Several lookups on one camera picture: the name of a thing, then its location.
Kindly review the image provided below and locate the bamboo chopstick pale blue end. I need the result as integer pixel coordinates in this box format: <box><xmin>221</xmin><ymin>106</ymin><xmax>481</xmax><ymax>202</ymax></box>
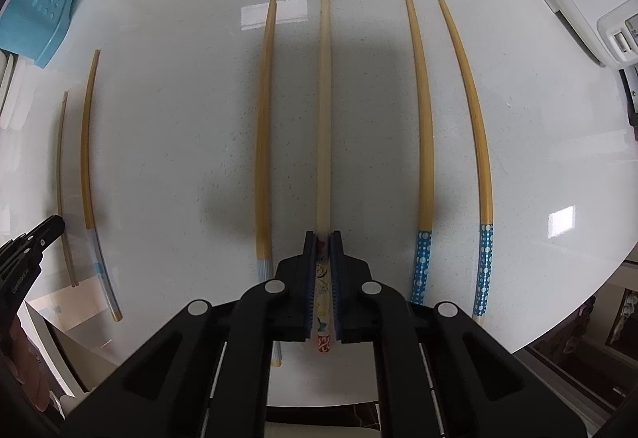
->
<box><xmin>254</xmin><ymin>0</ymin><xmax>284</xmax><ymax>368</ymax></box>

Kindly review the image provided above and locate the bamboo chopstick red patterned end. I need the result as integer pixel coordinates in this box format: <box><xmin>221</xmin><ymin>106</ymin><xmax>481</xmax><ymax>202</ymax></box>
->
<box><xmin>316</xmin><ymin>0</ymin><xmax>332</xmax><ymax>354</ymax></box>

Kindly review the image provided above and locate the thin pale bamboo chopstick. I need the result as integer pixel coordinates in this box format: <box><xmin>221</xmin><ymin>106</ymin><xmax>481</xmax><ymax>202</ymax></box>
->
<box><xmin>55</xmin><ymin>90</ymin><xmax>79</xmax><ymax>288</ymax></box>

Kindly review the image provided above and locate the bamboo chopstick blue dotted end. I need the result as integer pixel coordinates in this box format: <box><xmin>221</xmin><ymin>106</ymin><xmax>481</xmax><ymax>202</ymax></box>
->
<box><xmin>405</xmin><ymin>0</ymin><xmax>435</xmax><ymax>305</ymax></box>

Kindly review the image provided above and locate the bamboo chopstick light blue end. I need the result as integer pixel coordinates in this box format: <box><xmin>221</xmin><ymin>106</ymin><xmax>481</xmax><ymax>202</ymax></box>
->
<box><xmin>80</xmin><ymin>49</ymin><xmax>123</xmax><ymax>322</ymax></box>

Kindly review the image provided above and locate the left hand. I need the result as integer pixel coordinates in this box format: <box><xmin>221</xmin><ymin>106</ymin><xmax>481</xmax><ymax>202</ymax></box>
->
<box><xmin>3</xmin><ymin>316</ymin><xmax>50</xmax><ymax>412</ymax></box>

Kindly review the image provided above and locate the blue plastic utensil holder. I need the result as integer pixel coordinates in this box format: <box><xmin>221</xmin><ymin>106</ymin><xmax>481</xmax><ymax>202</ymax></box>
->
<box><xmin>0</xmin><ymin>0</ymin><xmax>75</xmax><ymax>69</ymax></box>

